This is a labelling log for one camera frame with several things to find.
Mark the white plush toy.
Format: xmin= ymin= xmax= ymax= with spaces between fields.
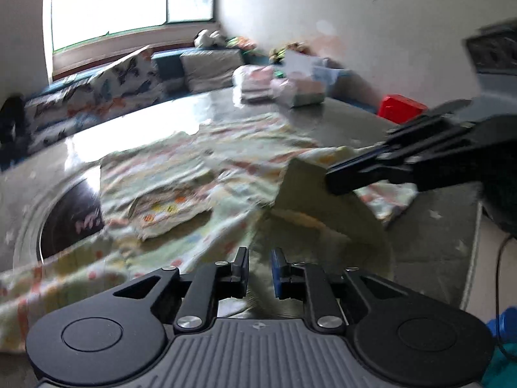
xmin=194 ymin=29 xmax=227 ymax=48

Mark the window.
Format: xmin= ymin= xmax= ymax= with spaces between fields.
xmin=50 ymin=0 xmax=217 ymax=52

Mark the black round inset cooktop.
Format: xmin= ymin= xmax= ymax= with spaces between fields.
xmin=37 ymin=176 xmax=108 ymax=262

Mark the grey cushion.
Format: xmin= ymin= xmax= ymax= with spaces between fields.
xmin=180 ymin=48 xmax=246 ymax=92

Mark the pale green printed garment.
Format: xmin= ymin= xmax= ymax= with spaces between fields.
xmin=0 ymin=115 xmax=418 ymax=352

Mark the pale folded clothes stack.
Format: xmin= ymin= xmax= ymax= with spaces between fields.
xmin=270 ymin=76 xmax=326 ymax=108

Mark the blue sofa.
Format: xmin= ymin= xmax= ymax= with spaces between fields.
xmin=24 ymin=46 xmax=243 ymax=102

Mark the blue plastic object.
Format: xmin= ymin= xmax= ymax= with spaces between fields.
xmin=486 ymin=308 xmax=517 ymax=345

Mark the black cable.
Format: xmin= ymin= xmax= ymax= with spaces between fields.
xmin=494 ymin=234 xmax=517 ymax=357

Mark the pink white folded clothes stack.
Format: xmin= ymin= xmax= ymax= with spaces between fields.
xmin=233 ymin=65 xmax=283 ymax=104

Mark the red box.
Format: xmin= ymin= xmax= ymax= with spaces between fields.
xmin=377 ymin=94 xmax=428 ymax=124

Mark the black round object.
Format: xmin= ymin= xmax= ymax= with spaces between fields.
xmin=0 ymin=95 xmax=26 ymax=146

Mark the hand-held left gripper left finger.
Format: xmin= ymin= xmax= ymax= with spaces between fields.
xmin=114 ymin=246 xmax=250 ymax=332

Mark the white paper sheet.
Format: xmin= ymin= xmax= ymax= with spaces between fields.
xmin=284 ymin=50 xmax=321 ymax=76

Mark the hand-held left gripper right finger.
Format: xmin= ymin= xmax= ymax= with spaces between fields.
xmin=271 ymin=248 xmax=409 ymax=330

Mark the teal cloth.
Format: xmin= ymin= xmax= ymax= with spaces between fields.
xmin=482 ymin=343 xmax=517 ymax=388

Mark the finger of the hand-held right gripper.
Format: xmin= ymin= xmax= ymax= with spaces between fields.
xmin=354 ymin=100 xmax=479 ymax=159
xmin=325 ymin=151 xmax=486 ymax=196

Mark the butterfly print cushion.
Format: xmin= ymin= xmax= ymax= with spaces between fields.
xmin=23 ymin=46 xmax=163 ymax=147

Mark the colourful toy pile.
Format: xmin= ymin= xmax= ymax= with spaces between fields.
xmin=227 ymin=36 xmax=312 ymax=64

